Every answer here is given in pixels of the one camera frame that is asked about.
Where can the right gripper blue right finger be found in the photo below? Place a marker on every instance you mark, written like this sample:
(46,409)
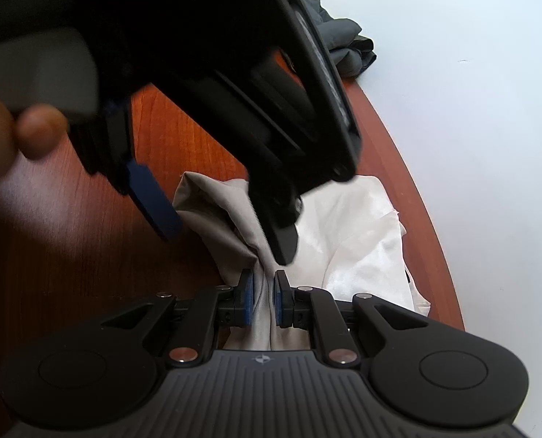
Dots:
(315,311)

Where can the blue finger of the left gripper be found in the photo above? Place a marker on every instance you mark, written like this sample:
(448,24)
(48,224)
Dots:
(183,243)
(278,208)

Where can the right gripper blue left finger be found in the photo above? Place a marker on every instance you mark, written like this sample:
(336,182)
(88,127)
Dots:
(200,321)

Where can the white satin t-shirt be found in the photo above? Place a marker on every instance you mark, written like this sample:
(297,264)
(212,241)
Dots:
(350,241)

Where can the person's left hand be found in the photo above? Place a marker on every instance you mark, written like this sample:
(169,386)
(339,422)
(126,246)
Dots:
(35,133)

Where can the dark grey folded garment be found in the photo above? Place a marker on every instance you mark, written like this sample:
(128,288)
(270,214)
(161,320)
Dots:
(350,52)

